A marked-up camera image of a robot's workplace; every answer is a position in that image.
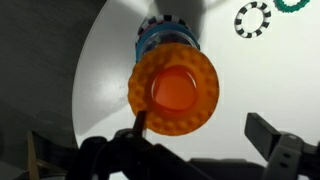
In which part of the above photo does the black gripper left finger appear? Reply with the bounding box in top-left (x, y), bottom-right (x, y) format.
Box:
top-left (71, 110), bottom-right (214, 180)

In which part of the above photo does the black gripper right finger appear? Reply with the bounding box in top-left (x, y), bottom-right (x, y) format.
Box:
top-left (244, 112), bottom-right (320, 180)

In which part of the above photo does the tan wooden strip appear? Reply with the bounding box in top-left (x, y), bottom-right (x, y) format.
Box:
top-left (26, 129), bottom-right (68, 180)

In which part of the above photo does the blue stacking ring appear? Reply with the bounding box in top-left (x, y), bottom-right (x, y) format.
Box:
top-left (134, 28), bottom-right (201, 64)

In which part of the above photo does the clear plastic stacking ring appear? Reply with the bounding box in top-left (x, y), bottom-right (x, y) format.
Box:
top-left (143, 29), bottom-right (199, 54)

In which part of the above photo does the black white striped base ring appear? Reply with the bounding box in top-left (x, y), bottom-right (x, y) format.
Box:
top-left (137, 14), bottom-right (193, 36)

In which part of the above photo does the small black white ring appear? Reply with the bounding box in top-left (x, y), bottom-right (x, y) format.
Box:
top-left (234, 1), bottom-right (272, 39)

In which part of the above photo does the dark green ring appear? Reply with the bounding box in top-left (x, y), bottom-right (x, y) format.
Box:
top-left (273, 0), bottom-right (311, 14)

